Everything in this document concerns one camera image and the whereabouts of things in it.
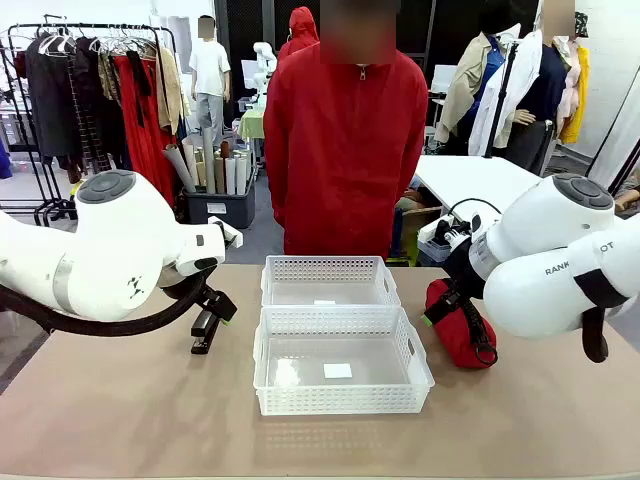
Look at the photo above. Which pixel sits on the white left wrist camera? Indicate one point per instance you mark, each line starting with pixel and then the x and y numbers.
pixel 231 234

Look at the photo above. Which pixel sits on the mannequin with beige coat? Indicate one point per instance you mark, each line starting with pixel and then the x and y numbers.
pixel 465 85

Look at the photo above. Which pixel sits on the grey storage bin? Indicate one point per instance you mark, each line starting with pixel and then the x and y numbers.
pixel 220 207

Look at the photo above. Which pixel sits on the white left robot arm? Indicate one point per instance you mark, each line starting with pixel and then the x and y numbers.
pixel 115 250

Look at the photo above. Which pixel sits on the beige hanging garment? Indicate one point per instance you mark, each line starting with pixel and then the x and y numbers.
pixel 170 90

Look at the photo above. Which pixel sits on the red hanging dress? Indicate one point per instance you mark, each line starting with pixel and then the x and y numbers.
pixel 145 125

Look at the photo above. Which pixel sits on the white background table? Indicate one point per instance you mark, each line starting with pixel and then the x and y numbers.
pixel 475 177

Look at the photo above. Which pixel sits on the black hanging garment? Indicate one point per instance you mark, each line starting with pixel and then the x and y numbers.
pixel 47 100

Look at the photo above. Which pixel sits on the person in red jacket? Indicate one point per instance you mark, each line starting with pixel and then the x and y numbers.
pixel 345 150

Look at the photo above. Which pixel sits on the grey paper roll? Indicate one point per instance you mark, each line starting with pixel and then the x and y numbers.
pixel 181 167

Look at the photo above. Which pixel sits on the white label in small basket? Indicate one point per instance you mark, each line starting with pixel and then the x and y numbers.
pixel 325 302

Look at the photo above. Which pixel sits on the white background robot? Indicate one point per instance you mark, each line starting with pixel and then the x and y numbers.
pixel 264 65

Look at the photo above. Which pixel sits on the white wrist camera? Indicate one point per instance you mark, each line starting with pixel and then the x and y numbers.
pixel 452 234
pixel 231 234

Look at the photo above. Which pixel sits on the black tripod pole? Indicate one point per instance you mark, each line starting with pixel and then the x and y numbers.
pixel 502 100

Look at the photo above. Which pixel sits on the green covered table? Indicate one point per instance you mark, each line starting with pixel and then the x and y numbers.
pixel 251 124

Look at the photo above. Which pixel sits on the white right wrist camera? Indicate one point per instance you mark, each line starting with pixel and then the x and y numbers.
pixel 452 234

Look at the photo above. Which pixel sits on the brown paper roll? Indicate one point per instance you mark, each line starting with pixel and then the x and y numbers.
pixel 225 150

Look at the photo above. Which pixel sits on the mannequin with white shirt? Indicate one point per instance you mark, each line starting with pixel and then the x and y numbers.
pixel 545 85

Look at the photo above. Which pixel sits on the person in white t-shirt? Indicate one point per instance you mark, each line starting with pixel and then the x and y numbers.
pixel 210 75

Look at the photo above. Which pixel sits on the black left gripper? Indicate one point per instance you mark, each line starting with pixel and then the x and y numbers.
pixel 185 277

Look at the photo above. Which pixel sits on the yellow cloth on floor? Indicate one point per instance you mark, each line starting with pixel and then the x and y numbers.
pixel 76 189

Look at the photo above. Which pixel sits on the white label in large basket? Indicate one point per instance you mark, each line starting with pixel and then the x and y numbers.
pixel 338 371

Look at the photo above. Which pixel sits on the black stapler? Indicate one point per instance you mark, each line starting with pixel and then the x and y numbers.
pixel 204 332

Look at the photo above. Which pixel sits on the silver paper roll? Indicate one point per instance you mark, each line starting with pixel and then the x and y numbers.
pixel 209 160

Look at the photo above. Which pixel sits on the large white perforated basket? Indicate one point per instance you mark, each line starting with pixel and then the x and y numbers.
pixel 340 355

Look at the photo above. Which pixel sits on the white paper roll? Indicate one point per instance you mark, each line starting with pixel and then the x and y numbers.
pixel 241 172
pixel 230 175

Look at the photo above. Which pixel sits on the person in red hood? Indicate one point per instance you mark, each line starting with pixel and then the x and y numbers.
pixel 300 35

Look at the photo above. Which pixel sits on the clear storage box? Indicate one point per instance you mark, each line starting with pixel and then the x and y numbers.
pixel 430 245

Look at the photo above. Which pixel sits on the black clothes rack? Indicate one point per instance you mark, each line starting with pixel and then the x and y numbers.
pixel 45 150

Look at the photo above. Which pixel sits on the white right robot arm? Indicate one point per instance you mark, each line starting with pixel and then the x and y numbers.
pixel 540 280

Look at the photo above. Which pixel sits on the yellow hanging garment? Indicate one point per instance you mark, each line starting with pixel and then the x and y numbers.
pixel 580 90

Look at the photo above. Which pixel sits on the red zip pouch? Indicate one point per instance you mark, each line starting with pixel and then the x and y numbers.
pixel 457 335

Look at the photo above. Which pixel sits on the small white perforated basket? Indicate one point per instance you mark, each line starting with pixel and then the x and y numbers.
pixel 330 282

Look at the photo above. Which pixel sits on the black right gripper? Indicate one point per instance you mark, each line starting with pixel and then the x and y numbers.
pixel 461 265

